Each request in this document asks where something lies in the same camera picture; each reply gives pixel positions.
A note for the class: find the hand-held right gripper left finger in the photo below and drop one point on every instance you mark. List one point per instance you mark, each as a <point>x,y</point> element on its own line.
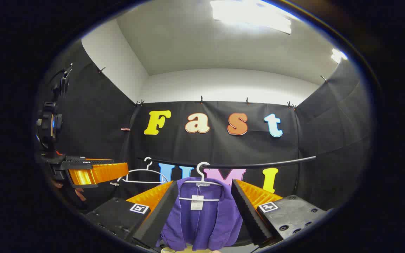
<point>162,211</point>

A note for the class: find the small ceiling light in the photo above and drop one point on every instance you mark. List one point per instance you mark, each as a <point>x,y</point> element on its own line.
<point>338,55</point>

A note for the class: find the black clothes rack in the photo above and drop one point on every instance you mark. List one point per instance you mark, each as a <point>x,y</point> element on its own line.
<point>244,164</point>

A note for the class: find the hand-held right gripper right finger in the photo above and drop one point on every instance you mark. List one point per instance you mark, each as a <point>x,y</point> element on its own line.
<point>248,211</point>

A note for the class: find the purple ribbed jacket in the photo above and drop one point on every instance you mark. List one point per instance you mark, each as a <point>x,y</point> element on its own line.
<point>206,225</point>

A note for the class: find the large ceiling light panel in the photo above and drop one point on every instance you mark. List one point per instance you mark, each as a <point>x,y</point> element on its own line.
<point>251,15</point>

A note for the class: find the white hanger with middle bar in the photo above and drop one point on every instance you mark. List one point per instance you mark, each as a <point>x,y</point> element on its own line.
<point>201,170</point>

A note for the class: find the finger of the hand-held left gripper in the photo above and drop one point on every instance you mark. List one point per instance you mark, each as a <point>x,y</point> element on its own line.
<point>100,173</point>

